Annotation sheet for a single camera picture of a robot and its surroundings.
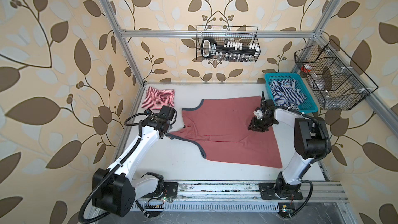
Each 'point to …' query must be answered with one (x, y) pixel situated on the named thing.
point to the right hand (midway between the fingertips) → (252, 130)
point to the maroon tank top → (221, 127)
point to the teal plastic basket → (308, 106)
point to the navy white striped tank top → (284, 93)
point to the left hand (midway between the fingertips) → (163, 127)
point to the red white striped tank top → (155, 98)
